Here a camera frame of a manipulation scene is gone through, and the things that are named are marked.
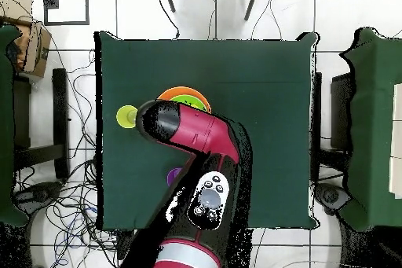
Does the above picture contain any large green bowl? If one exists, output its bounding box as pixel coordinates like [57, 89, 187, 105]
[170, 94, 209, 112]

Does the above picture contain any large orange bowl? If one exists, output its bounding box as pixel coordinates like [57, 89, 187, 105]
[156, 86, 212, 114]

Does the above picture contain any purple cup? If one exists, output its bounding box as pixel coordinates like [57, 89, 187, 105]
[166, 167, 184, 188]

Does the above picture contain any translucent yellow-green cup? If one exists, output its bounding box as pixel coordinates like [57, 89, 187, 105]
[115, 105, 139, 130]

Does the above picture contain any dark green tablecloth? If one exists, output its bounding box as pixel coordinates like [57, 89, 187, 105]
[93, 31, 321, 231]

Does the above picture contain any black power box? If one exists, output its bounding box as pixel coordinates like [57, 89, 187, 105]
[116, 230, 134, 261]

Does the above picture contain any dark grey base foot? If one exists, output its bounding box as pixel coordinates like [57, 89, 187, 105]
[13, 181, 64, 215]
[314, 182, 352, 216]

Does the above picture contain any green cloth covered table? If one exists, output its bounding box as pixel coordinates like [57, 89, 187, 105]
[338, 27, 402, 233]
[0, 24, 31, 228]

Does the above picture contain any brown cardboard box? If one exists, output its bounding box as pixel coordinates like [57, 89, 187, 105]
[0, 0, 53, 79]

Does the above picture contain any white box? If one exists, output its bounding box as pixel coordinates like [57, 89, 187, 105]
[389, 83, 402, 200]

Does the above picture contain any tangle of floor cables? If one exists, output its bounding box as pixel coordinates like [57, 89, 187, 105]
[13, 38, 120, 268]

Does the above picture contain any black camera tripod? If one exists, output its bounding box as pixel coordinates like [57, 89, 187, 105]
[162, 0, 261, 21]

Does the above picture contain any black square floor frame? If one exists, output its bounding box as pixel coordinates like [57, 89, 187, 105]
[42, 0, 90, 26]

